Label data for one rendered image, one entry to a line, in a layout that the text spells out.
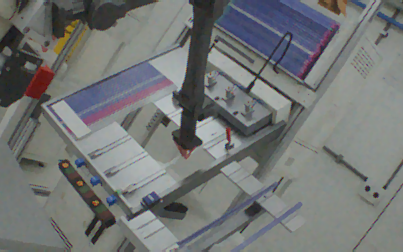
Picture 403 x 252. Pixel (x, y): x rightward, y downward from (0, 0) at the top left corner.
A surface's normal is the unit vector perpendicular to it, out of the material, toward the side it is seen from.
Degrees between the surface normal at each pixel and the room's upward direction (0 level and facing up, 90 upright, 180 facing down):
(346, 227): 90
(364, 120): 90
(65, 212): 90
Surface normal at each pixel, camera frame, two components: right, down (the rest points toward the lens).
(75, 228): -0.53, -0.22
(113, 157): 0.02, -0.73
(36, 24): 0.66, 0.55
